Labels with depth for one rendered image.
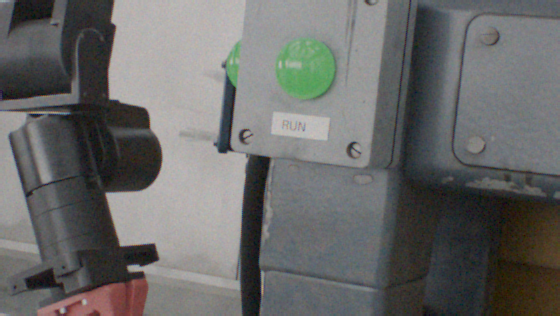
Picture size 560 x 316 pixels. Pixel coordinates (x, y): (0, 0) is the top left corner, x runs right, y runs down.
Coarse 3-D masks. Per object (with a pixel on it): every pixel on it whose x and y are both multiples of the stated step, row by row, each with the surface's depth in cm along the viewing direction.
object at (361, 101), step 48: (288, 0) 57; (336, 0) 56; (384, 0) 55; (336, 48) 56; (384, 48) 56; (240, 96) 58; (288, 96) 57; (336, 96) 56; (384, 96) 56; (240, 144) 58; (288, 144) 57; (336, 144) 56; (384, 144) 57
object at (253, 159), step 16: (256, 160) 65; (256, 176) 65; (256, 192) 65; (256, 208) 65; (256, 224) 66; (256, 240) 66; (240, 256) 66; (256, 256) 66; (240, 272) 67; (256, 272) 66; (256, 288) 67; (256, 304) 67
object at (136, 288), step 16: (96, 256) 82; (112, 256) 84; (80, 272) 81; (96, 272) 81; (112, 272) 83; (128, 272) 84; (80, 288) 81; (96, 288) 83; (128, 288) 85; (144, 288) 86; (128, 304) 85; (144, 304) 86
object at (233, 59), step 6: (240, 42) 60; (234, 48) 60; (240, 48) 60; (234, 54) 60; (228, 60) 60; (234, 60) 60; (228, 66) 60; (234, 66) 60; (228, 72) 60; (234, 72) 60; (234, 78) 60; (234, 84) 60
